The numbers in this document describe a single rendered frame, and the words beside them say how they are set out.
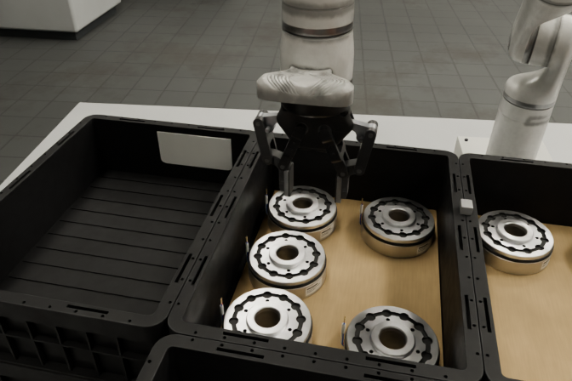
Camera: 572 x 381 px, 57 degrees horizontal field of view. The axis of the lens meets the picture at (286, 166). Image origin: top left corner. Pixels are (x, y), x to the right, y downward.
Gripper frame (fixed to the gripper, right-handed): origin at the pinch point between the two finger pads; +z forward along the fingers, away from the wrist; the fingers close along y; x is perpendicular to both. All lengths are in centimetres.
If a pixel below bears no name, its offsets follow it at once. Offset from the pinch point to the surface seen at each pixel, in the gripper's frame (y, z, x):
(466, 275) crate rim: -18.0, 5.0, 6.1
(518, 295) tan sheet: -26.5, 15.1, -2.7
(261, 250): 6.8, 11.5, 0.0
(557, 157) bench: -45, 28, -62
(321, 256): -1.1, 11.6, -0.7
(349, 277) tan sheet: -5.0, 14.9, -0.9
